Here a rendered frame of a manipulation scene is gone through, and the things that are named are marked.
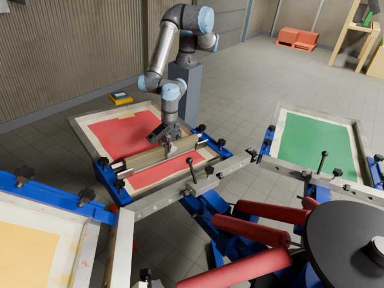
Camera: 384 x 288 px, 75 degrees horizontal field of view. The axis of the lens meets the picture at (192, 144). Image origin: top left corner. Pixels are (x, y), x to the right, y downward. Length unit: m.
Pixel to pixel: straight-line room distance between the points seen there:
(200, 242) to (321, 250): 1.57
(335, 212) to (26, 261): 0.75
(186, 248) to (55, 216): 1.40
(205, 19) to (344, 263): 1.09
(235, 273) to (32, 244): 0.50
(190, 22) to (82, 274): 1.11
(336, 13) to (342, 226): 8.38
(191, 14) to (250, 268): 1.09
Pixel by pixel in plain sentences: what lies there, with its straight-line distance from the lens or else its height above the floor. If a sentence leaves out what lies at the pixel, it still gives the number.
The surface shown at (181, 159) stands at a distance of 1.30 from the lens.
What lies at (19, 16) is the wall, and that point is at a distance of 3.36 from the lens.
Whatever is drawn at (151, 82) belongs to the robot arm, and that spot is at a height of 1.33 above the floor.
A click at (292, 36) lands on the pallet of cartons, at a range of 8.28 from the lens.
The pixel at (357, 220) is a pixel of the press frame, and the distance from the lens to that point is 0.74.
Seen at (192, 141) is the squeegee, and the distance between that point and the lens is 1.29.
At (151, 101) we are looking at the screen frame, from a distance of 1.77.
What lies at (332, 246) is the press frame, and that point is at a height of 1.32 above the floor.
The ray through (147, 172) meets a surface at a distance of 1.22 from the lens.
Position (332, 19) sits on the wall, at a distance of 8.93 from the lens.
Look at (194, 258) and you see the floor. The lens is 2.05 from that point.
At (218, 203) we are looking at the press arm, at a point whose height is 1.04.
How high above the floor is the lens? 1.79
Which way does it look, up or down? 36 degrees down
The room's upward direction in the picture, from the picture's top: 6 degrees clockwise
